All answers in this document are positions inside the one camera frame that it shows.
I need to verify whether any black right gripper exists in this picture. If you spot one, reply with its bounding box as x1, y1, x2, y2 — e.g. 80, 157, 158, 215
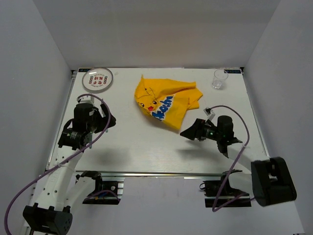
180, 118, 222, 141

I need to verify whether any yellow Pikachu cloth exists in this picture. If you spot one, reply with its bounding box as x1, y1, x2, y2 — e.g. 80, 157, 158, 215
134, 76, 203, 130

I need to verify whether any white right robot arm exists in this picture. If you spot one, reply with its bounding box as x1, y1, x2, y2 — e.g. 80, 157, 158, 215
180, 108, 297, 212

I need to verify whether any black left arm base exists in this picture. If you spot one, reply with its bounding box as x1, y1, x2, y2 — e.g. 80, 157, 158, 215
75, 171, 124, 205

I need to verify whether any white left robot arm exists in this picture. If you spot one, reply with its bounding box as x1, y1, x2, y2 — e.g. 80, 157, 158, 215
22, 94, 116, 235

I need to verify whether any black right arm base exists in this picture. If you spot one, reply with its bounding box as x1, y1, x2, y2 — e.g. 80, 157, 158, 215
199, 180, 251, 208

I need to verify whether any round printed plate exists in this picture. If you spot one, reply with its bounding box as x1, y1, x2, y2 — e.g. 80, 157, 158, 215
82, 68, 113, 92

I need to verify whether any clear drinking glass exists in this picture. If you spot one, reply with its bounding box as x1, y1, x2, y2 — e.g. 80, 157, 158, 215
211, 69, 228, 90

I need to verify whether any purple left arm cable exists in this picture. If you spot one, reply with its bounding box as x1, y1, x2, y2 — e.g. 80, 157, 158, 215
2, 94, 112, 235

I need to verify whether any metal knife teal handle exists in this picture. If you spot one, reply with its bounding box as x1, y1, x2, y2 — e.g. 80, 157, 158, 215
89, 132, 93, 149

